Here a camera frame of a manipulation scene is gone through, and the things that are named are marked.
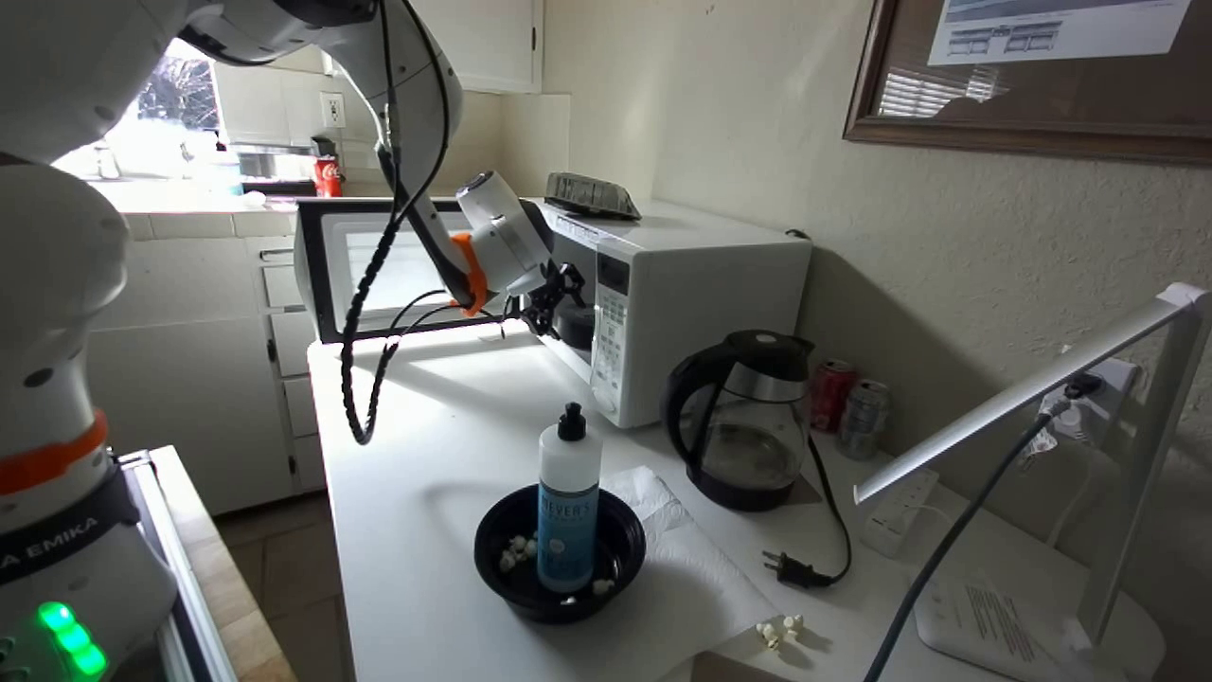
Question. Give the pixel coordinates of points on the black bowl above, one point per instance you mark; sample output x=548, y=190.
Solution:
x=507, y=554

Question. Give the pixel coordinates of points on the framed picture on wall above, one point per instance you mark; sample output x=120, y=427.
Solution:
x=1038, y=78

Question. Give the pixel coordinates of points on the silver can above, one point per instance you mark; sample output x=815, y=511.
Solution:
x=867, y=416

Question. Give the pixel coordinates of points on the red bottle on far counter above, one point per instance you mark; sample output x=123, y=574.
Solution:
x=329, y=166

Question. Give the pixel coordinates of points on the white kitchen cabinet drawers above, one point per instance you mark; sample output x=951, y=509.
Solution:
x=208, y=355

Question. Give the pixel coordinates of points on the white blue squeeze bottle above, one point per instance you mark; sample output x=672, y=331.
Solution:
x=570, y=461

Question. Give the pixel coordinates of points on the white upper cabinet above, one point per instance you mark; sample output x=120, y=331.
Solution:
x=492, y=41

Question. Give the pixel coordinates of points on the small white crumpled pieces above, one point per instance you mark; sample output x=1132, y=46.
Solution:
x=783, y=629

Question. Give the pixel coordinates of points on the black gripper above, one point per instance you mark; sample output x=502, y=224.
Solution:
x=559, y=303

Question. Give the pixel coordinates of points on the microwave door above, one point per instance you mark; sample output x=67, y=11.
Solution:
x=336, y=240

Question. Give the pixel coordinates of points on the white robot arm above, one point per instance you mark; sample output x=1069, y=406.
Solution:
x=83, y=584

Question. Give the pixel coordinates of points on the metal tray on microwave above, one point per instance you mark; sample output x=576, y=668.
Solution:
x=589, y=193

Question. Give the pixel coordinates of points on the red can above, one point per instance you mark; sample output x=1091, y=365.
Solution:
x=826, y=394

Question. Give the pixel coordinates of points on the white microwave oven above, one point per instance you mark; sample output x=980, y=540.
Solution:
x=667, y=286

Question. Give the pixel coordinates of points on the black glass electric kettle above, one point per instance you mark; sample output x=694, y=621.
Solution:
x=738, y=416

